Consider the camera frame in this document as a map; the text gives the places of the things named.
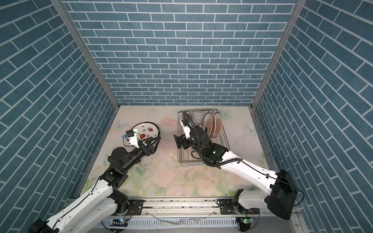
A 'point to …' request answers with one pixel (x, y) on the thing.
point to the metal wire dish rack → (188, 158)
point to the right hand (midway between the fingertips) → (180, 129)
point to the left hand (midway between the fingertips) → (157, 139)
